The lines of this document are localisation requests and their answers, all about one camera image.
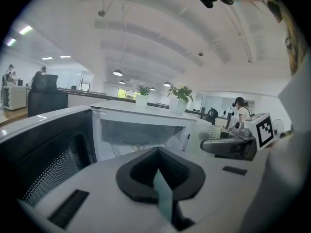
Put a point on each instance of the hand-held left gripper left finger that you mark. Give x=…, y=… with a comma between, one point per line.
x=97, y=198

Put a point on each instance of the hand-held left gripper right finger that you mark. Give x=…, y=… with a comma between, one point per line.
x=218, y=190

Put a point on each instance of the yellow plaid shirt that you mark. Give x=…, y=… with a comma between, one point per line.
x=295, y=45

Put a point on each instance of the white desk fan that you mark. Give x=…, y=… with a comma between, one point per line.
x=278, y=125

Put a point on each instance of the white microwave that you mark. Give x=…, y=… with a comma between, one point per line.
x=145, y=116

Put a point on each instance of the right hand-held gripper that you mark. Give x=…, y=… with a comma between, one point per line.
x=264, y=130

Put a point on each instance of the small spiky potted plant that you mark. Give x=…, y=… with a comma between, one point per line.
x=143, y=96

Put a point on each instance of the white cabinet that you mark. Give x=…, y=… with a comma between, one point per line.
x=14, y=97

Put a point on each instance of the black partition rail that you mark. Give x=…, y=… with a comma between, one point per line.
x=116, y=97

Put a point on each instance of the ceiling strip light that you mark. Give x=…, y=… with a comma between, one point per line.
x=25, y=30
x=11, y=42

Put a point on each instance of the white-flowered potted plant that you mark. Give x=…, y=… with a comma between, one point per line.
x=179, y=98

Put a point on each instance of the black office chair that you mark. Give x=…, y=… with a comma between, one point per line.
x=46, y=96
x=212, y=115

